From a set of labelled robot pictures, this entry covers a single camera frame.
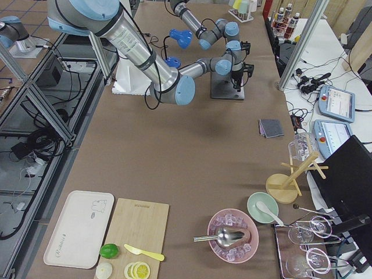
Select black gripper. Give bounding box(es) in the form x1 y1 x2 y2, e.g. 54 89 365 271
231 70 243 90

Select grey laptop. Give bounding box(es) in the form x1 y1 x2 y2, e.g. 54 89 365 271
210 72 245 100

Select folded grey cloth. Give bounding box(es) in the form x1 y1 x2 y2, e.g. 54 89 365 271
258 119 284 138

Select blue desk lamp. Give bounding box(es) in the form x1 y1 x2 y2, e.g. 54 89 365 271
163 28 193 69

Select rack of coloured cups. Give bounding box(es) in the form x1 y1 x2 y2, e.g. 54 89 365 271
228 0 257 23

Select clear glass mug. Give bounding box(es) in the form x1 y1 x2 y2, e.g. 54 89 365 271
288 133 318 162

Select teach pendant tablet far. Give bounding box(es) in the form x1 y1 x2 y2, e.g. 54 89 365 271
318 85 356 123

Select teach pendant tablet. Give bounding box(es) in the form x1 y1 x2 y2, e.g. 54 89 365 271
313 120 353 159
318 85 356 123

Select teach pendant tablet near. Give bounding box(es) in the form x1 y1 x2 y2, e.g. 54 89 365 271
313 120 353 159

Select wooden cup stand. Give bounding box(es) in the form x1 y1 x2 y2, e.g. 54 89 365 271
266 151 328 204

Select green bowl with spoon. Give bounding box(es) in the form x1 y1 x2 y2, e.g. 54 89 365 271
247 192 284 226

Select pink bowl with ice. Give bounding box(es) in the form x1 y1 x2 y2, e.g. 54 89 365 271
207 209 259 264

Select metal scoop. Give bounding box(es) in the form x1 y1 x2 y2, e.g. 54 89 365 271
193 226 251 248

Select wine glass upper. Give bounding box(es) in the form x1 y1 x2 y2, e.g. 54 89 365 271
288 216 332 245

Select wine glass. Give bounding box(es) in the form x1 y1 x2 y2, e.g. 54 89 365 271
288 216 332 245
285 248 331 278

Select wooden cutting board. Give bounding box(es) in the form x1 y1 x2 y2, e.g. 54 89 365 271
99 198 169 279

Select black glass rack tray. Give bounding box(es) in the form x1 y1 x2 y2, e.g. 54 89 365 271
273 218 351 278

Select yellow plastic knife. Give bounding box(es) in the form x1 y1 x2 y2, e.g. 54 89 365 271
124 244 165 262

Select wine glass lower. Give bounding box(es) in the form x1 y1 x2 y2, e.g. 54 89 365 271
285 248 331 278

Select green lime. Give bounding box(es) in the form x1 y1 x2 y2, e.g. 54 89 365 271
99 244 119 259

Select lemon slices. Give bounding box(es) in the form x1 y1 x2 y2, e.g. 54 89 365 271
124 262 151 279

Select white plastic tray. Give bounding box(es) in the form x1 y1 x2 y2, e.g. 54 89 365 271
43 190 115 269

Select peeled white onion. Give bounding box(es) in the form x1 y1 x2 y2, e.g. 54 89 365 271
95 262 113 279

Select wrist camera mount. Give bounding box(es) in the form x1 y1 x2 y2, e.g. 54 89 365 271
243 62 255 78
240 41 251 55

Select bottles in wire basket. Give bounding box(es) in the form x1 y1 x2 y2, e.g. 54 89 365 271
271 2 300 40

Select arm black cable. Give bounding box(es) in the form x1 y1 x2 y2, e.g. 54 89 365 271
116 0 163 110

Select black lamp power cable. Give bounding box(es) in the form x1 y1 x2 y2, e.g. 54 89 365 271
134 30 167 52

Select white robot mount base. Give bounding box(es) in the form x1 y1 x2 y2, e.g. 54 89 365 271
112 58 151 95

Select aluminium frame post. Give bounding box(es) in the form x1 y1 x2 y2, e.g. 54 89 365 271
277 0 329 91

